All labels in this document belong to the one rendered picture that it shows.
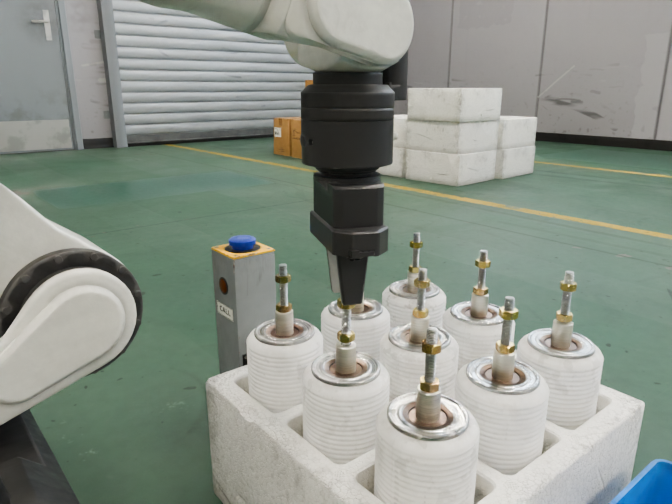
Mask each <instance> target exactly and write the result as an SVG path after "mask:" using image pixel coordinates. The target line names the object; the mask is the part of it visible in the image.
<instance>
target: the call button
mask: <svg viewBox="0 0 672 504"><path fill-rule="evenodd" d="M254 244H256V238H255V237H253V236H250V235H237V236H233V237H231V238H230V239H229V245H230V246H232V249H233V250H239V251H243V250H250V249H252V248H253V245H254Z"/></svg>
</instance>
